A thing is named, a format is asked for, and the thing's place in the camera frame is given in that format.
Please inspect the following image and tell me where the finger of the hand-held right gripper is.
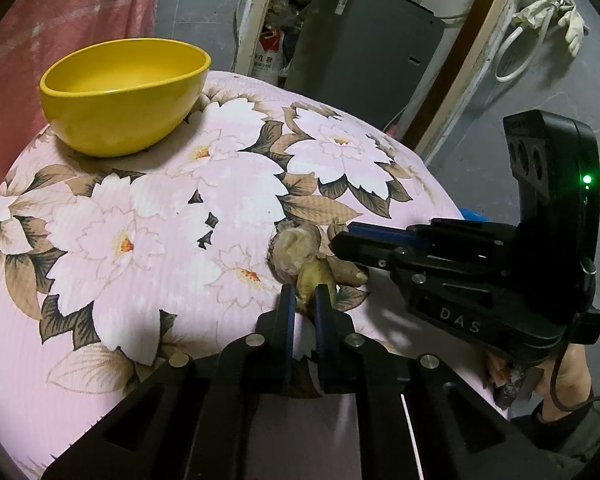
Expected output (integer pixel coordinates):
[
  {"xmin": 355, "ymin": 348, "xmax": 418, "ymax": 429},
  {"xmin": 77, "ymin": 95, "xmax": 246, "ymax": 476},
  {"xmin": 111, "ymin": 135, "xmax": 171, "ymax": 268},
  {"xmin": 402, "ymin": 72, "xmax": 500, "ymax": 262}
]
[
  {"xmin": 347, "ymin": 220, "xmax": 517, "ymax": 246},
  {"xmin": 330, "ymin": 232, "xmax": 516, "ymax": 281}
]

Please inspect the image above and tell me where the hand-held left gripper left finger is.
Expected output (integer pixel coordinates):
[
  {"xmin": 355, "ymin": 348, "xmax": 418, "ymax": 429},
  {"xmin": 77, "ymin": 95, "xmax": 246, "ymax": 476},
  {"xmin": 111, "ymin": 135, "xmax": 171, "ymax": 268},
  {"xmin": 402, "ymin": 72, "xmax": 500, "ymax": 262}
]
[{"xmin": 40, "ymin": 285, "xmax": 297, "ymax": 480}]

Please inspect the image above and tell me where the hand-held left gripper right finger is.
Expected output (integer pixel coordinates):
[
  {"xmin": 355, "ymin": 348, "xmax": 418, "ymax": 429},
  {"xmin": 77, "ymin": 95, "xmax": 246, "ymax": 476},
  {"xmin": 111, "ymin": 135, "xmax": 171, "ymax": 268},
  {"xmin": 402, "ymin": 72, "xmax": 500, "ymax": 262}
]
[{"xmin": 314, "ymin": 284, "xmax": 563, "ymax": 480}]

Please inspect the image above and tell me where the knobby ginger root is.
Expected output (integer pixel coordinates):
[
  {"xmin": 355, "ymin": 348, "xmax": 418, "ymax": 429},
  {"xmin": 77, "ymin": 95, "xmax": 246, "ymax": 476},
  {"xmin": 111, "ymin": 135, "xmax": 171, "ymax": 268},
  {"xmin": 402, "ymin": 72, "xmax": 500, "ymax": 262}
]
[{"xmin": 269, "ymin": 224, "xmax": 371, "ymax": 313}]

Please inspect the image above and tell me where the yellow bowl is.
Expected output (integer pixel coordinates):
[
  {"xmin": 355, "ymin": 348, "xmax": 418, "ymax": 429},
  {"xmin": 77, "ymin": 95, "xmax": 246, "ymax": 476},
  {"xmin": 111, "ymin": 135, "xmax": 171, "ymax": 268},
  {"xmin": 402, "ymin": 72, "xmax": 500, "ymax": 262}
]
[{"xmin": 40, "ymin": 38, "xmax": 212, "ymax": 157}]

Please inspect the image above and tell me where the person's right forearm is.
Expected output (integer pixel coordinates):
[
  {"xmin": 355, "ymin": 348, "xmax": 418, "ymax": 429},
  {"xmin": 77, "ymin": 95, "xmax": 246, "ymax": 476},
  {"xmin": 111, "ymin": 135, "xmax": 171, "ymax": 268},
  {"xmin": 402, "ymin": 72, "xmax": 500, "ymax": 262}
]
[{"xmin": 510, "ymin": 345, "xmax": 600, "ymax": 466}]

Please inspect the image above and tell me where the person's right hand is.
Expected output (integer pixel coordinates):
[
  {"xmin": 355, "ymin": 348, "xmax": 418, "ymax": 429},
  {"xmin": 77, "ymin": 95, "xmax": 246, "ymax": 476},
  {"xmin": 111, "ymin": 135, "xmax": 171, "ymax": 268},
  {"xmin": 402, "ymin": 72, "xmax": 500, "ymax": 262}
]
[{"xmin": 482, "ymin": 350, "xmax": 536, "ymax": 408}]

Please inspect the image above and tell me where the pink floral tablecloth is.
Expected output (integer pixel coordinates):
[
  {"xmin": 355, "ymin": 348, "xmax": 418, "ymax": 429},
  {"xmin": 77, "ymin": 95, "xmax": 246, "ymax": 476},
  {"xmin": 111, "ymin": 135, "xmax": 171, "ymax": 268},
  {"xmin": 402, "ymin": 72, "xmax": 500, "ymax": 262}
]
[{"xmin": 0, "ymin": 70, "xmax": 511, "ymax": 480}]

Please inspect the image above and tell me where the grey refrigerator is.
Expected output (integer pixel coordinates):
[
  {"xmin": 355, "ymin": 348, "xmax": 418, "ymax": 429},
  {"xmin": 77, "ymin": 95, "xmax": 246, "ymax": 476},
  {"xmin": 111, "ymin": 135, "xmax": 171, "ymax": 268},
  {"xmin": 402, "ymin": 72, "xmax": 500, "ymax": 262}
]
[{"xmin": 285, "ymin": 0, "xmax": 446, "ymax": 128}]

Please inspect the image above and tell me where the red and white sack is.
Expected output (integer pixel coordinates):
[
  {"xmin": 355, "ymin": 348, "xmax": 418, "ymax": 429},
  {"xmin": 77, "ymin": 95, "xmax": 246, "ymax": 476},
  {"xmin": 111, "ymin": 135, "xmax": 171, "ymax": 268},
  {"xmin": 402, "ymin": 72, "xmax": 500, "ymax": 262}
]
[{"xmin": 252, "ymin": 27, "xmax": 287, "ymax": 78}]

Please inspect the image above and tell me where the pink checked cloth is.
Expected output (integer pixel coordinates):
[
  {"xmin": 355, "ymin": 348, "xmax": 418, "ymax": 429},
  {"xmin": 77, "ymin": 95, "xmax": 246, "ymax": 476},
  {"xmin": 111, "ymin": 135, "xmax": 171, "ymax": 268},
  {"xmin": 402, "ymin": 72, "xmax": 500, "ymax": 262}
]
[{"xmin": 0, "ymin": 0, "xmax": 161, "ymax": 211}]

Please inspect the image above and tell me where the black cable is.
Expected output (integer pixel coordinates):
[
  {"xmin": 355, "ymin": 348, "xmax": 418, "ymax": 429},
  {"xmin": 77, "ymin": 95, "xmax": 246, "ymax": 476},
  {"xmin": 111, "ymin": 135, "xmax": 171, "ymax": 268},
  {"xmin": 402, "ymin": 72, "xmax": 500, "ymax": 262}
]
[{"xmin": 549, "ymin": 310, "xmax": 600, "ymax": 411}]

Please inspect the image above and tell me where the wooden door frame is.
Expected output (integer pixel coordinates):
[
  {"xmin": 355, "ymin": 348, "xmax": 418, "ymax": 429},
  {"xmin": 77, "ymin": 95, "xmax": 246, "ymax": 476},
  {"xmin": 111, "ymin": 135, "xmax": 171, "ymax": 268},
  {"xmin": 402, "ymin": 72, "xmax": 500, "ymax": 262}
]
[{"xmin": 232, "ymin": 0, "xmax": 526, "ymax": 161}]

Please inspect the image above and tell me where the white hose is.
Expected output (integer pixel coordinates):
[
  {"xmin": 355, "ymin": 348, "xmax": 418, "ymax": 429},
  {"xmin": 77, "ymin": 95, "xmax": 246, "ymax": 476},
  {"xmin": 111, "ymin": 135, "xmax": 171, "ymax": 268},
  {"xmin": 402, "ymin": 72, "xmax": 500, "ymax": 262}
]
[{"xmin": 495, "ymin": 22, "xmax": 553, "ymax": 83}]

